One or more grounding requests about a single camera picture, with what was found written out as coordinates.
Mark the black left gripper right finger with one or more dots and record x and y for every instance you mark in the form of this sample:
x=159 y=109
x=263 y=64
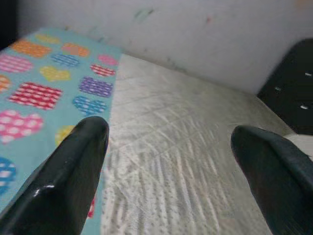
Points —
x=281 y=186

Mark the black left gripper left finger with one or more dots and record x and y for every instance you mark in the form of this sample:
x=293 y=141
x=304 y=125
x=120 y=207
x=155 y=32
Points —
x=58 y=193

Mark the teal blanket with colourful shapes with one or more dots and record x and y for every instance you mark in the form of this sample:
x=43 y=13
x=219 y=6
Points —
x=29 y=159

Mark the black panel with silver screws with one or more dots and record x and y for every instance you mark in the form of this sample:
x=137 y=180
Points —
x=291 y=85

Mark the grey patterned quilted mattress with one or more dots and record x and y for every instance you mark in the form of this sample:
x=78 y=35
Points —
x=183 y=147

